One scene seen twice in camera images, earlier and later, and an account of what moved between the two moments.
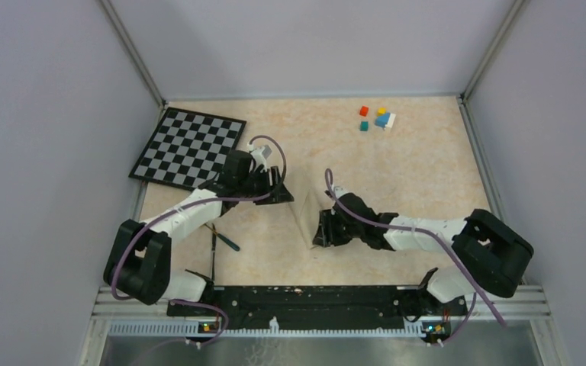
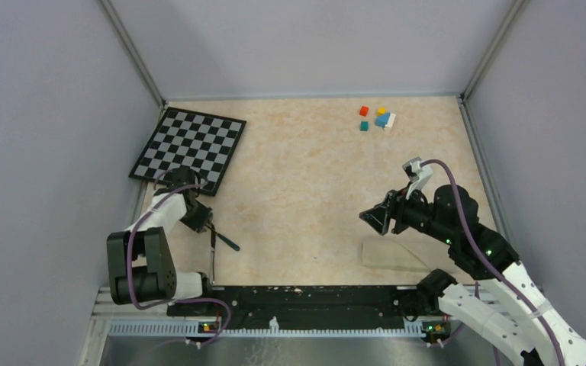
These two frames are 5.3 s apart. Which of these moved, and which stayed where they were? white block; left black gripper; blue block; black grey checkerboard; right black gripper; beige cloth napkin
Moved: left black gripper; right black gripper; beige cloth napkin
Stayed: black grey checkerboard; white block; blue block
